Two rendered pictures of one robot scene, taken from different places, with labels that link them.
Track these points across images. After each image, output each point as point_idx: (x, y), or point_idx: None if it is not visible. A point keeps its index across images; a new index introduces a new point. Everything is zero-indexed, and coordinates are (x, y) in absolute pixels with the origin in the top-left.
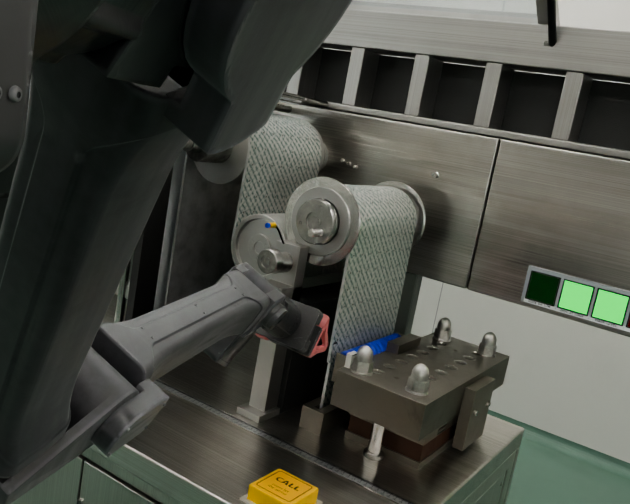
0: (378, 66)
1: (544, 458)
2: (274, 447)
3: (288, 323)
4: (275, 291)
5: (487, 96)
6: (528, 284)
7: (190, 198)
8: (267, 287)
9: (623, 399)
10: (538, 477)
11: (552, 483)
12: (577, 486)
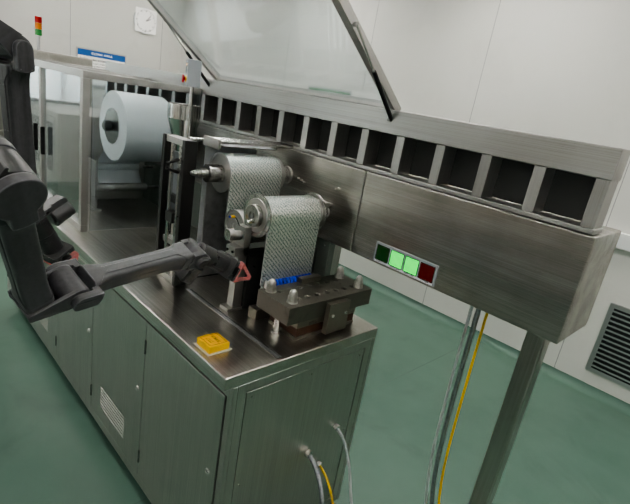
0: (321, 125)
1: (490, 356)
2: (227, 323)
3: (221, 265)
4: (200, 251)
5: (362, 147)
6: (376, 251)
7: (211, 198)
8: (196, 249)
9: None
10: (480, 366)
11: (488, 371)
12: (505, 374)
